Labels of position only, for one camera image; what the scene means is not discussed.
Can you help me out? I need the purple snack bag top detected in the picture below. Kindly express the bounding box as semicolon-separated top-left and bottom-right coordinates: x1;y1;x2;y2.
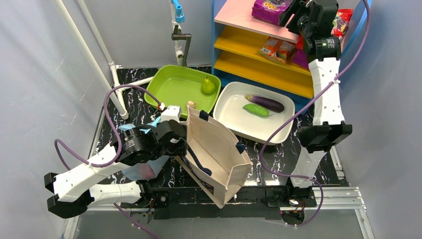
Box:
251;0;293;25

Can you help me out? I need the purple snack bag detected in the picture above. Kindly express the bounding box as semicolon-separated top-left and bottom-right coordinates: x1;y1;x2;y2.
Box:
251;0;293;25
292;49;309;70

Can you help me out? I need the light blue printed plastic bag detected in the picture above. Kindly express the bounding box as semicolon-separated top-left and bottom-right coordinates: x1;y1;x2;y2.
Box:
118;117;170;181

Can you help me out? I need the cream canvas tote bag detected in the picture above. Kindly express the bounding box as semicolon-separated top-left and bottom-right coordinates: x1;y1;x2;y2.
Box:
175;108;253;209

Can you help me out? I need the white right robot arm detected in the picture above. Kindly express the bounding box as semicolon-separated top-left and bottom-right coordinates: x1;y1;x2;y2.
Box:
279;0;352;189

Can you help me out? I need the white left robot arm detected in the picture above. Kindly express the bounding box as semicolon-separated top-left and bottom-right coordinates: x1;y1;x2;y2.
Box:
44;106;188;219

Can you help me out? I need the red snack bag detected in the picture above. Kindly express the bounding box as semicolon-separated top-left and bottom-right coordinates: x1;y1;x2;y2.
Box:
295;8;353;50

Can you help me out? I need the purple snack bag lower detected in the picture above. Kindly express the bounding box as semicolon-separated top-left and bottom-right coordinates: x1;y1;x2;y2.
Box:
292;49;309;70

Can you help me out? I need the orange snack bag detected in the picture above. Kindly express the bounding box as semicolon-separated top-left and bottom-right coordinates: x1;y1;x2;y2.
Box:
257;37;295;64

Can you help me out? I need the garlic bulb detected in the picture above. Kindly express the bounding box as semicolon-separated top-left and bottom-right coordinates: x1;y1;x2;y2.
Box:
187;101;197;109

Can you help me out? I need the green rectangular tray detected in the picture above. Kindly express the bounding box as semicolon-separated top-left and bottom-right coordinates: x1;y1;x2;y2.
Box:
146;65;221;118

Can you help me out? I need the green pear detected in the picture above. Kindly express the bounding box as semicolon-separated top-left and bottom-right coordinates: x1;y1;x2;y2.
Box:
201;77;216;95

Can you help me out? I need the blue shelf with coloured boards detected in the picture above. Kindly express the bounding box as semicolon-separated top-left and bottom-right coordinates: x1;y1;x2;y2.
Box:
211;0;373;113

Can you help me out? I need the green corn cob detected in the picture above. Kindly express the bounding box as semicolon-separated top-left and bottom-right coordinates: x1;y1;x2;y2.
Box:
242;104;273;118

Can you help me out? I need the white rectangular tray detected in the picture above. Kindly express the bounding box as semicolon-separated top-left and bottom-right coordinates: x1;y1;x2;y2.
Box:
213;82;295;143

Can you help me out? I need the purple eggplant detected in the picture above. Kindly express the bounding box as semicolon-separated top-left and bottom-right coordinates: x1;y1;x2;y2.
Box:
244;95;285;113

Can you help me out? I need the grey faucet on pipe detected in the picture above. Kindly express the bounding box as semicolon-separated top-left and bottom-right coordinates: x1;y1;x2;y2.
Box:
170;0;192;67

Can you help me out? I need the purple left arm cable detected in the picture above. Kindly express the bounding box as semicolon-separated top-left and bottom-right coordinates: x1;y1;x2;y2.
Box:
53;84;165;168

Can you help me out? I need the white pipe frame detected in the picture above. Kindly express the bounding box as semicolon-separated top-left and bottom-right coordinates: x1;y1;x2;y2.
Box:
51;0;156;120

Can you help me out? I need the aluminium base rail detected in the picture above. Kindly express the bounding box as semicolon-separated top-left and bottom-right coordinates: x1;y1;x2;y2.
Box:
61;96;377;239

